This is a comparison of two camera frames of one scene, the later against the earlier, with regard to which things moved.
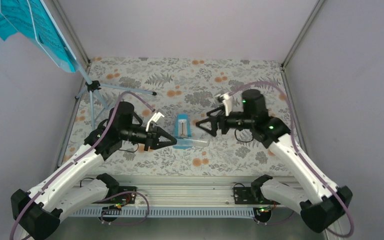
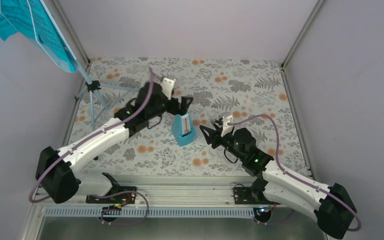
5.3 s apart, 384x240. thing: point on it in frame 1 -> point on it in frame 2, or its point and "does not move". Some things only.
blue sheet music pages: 5,17 does not move
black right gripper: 214,121 -> 211,132
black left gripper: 152,138 -> 181,111
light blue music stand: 97,104 does not move
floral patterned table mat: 178,90 does not move
